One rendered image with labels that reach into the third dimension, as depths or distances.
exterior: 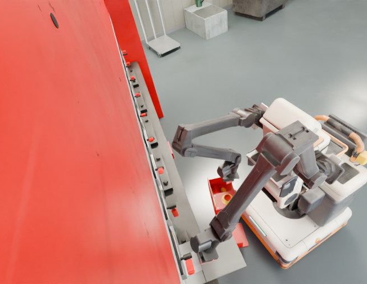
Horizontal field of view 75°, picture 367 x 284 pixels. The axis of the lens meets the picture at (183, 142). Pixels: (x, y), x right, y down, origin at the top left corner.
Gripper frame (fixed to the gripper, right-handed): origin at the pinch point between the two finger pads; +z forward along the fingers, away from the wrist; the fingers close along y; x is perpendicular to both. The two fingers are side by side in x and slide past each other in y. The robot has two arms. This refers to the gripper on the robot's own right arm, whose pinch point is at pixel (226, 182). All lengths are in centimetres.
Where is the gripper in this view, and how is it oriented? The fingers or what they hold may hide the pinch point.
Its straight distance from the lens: 153.5
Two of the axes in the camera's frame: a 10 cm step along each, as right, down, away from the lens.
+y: -9.8, 0.7, -1.7
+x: 1.6, 7.3, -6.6
